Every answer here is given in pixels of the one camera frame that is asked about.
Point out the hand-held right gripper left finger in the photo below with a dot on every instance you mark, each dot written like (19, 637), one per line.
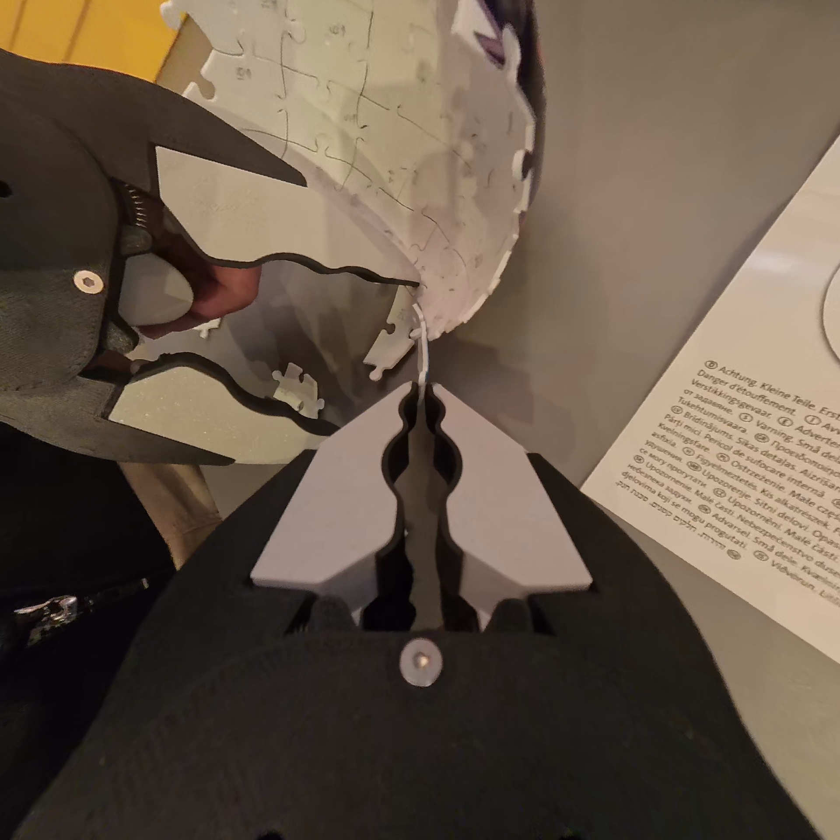
(315, 525)

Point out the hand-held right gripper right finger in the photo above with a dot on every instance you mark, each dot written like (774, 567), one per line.
(518, 525)

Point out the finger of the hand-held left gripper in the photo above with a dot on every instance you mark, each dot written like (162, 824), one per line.
(262, 223)
(216, 420)

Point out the partly built puzzle ball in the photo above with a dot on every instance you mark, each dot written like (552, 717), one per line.
(361, 131)

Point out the beige trousers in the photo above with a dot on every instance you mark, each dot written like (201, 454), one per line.
(177, 512)

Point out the yellow box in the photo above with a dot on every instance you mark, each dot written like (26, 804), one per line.
(79, 33)

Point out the black jacket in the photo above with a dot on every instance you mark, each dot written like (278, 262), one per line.
(65, 525)

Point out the white instruction leaflet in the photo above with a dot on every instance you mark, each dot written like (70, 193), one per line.
(754, 328)

